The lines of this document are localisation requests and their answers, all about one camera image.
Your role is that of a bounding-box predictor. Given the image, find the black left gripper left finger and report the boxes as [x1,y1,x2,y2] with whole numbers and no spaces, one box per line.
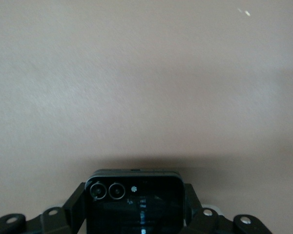
[0,181,86,234]

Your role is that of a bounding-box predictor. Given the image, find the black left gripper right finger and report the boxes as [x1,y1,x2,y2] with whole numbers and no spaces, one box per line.
[184,182,274,234]

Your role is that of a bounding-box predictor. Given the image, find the black flip phone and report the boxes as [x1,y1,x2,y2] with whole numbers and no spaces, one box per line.
[84,168,187,234]

